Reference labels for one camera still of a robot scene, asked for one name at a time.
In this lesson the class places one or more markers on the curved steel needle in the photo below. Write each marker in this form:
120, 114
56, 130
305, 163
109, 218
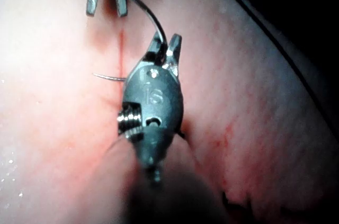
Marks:
148, 13

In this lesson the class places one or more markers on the right arm needle driver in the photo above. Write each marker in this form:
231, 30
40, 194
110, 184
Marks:
159, 97

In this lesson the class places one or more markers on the tissue pad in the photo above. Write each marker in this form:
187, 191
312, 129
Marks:
238, 102

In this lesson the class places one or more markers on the black thread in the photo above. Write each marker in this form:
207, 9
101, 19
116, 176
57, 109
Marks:
280, 44

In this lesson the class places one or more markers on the right arm needle driver jaw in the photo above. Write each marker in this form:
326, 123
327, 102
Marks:
154, 49
174, 52

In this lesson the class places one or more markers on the dark right arm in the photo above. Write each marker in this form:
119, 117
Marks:
119, 181

